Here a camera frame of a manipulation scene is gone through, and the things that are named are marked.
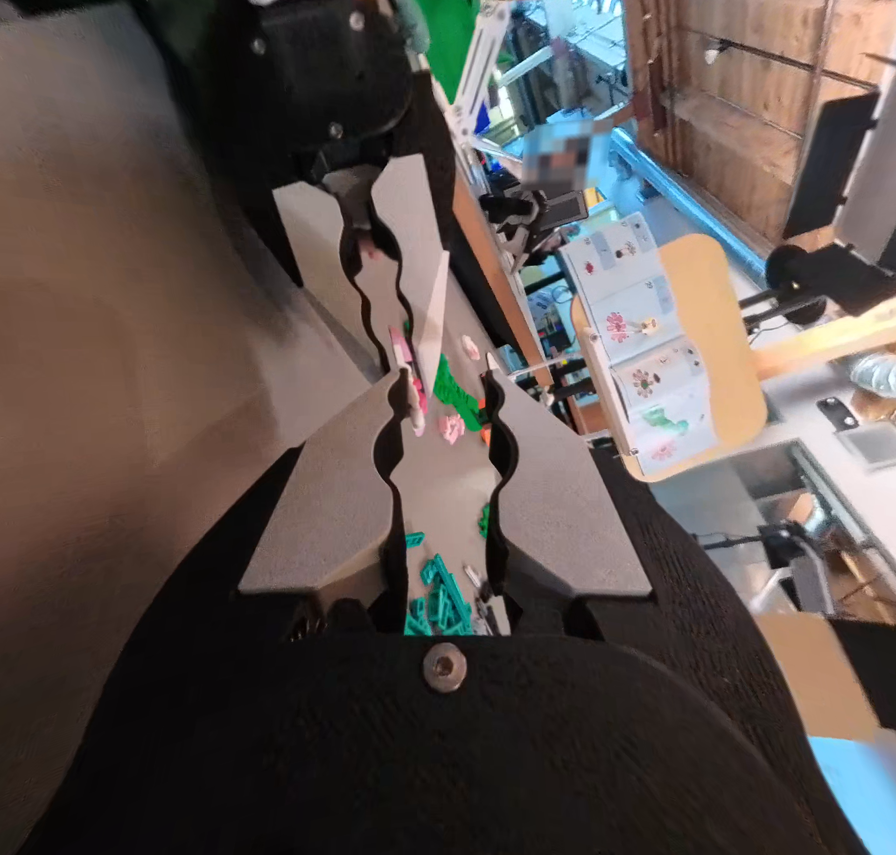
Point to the orange lego piece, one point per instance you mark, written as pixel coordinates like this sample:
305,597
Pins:
484,435

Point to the blue metal pipe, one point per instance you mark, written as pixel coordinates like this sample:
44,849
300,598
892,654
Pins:
672,190

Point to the green lego base with stem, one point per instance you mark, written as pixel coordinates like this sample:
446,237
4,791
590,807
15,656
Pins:
455,396

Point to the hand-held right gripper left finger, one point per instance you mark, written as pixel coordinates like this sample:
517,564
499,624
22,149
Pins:
322,512

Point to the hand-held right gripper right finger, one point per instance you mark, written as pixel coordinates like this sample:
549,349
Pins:
567,519

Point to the cardboard sheet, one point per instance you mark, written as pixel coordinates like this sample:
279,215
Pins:
812,673

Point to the pile of teal green lego pieces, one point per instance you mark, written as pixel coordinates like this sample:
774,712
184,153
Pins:
437,599

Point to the green sheet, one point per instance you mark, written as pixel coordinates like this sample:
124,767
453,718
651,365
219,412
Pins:
441,22

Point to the black desk equipment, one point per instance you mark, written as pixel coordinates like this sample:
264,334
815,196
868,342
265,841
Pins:
532,218

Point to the black monitor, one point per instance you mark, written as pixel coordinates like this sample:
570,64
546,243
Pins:
829,162

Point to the pink lego flower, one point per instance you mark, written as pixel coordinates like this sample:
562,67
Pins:
418,389

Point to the wooden booklet board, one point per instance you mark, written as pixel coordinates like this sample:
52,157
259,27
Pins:
714,309

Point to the person's left forearm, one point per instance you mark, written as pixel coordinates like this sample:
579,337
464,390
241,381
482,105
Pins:
178,8

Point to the white slotted bracket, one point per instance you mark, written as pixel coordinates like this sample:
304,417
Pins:
483,50

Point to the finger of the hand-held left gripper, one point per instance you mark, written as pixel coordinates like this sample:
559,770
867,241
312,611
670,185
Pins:
416,225
311,239

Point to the light pink lego petal piece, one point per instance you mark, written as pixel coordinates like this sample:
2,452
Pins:
451,426
470,347

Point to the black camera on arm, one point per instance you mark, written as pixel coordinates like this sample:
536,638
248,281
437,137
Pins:
805,270

